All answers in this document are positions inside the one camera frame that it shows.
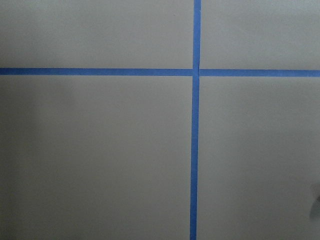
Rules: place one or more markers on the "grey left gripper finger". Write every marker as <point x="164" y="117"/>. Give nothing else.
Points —
<point x="315" y="208"/>

